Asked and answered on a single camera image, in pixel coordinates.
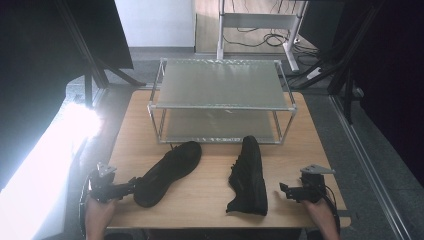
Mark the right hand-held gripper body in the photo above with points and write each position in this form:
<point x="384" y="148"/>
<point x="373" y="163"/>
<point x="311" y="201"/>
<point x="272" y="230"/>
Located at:
<point x="313" y="188"/>

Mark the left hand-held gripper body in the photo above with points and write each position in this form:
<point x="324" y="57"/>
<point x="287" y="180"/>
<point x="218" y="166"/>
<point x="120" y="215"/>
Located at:
<point x="105" y="186"/>

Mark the black shoe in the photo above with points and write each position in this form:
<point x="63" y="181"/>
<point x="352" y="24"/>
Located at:
<point x="168" y="173"/>
<point x="248" y="176"/>

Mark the two-tier metal shoe rack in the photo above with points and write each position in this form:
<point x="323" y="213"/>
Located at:
<point x="221" y="86"/>

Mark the person's right hand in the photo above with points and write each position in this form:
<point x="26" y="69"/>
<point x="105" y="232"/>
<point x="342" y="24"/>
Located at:
<point x="316" y="208"/>

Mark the person's left hand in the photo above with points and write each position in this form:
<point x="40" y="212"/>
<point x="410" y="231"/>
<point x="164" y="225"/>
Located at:
<point x="99" y="210"/>

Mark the white power strip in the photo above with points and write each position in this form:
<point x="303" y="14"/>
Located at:
<point x="314" y="73"/>

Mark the black tripod stand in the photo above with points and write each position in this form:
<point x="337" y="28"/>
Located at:
<point x="93" y="70"/>

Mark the black metal stand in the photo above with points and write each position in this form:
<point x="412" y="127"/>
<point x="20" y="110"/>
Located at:
<point x="343" y="66"/>

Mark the dark curtain panel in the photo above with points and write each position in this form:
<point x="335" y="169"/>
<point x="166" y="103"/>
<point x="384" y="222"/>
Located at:
<point x="33" y="50"/>

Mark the grey metal floor rail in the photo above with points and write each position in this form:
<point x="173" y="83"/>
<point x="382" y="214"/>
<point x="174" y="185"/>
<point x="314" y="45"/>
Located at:
<point x="366" y="166"/>

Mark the white metal desk frame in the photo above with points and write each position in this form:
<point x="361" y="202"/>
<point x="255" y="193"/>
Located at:
<point x="256" y="20"/>

